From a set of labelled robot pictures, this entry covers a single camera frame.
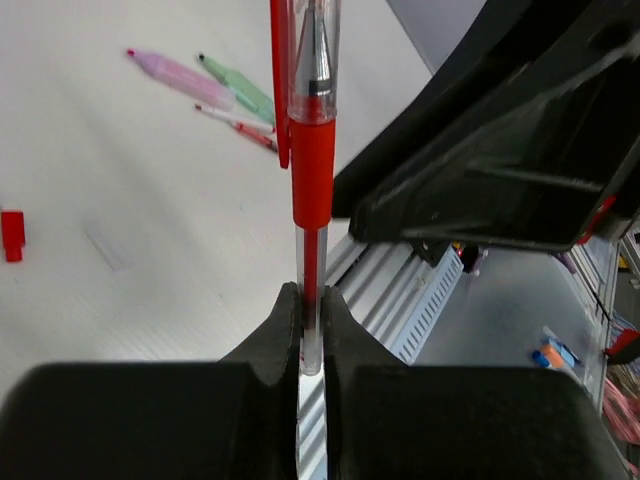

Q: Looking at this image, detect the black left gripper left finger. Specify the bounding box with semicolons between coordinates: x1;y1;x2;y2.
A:
1;283;301;479

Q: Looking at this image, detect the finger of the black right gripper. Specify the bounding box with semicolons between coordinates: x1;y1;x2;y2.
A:
332;1;639;219
349;19;639;251

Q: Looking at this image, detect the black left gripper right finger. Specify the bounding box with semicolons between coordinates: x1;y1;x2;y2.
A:
322;287;628;479

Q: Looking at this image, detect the red grip gel pen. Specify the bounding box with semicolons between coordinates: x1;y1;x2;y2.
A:
287;1;341;376

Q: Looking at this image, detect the red clear pen cap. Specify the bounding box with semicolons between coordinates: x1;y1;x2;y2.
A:
269;1;341;169

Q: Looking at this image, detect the clear small pen cap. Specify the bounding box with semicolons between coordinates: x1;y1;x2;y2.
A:
84;222;129;272

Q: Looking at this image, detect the red ink clear pen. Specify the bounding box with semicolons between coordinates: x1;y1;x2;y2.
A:
234;123;278;153

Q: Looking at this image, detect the green highlighter pen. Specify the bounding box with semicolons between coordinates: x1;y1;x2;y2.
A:
198;53;276;126

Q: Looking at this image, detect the right circuit board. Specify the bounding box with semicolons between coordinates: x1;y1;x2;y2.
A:
452;241;489;276

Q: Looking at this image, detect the thin white red marker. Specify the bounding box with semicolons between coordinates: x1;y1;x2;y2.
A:
194;104;276;134

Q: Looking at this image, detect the red marker cap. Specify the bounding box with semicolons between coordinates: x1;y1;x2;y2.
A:
1;210;26;263

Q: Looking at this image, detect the white slotted cable duct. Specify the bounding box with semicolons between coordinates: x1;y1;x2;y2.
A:
389;246;462;365

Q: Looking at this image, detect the aluminium frame rail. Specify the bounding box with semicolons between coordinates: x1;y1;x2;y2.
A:
298;236;432;479

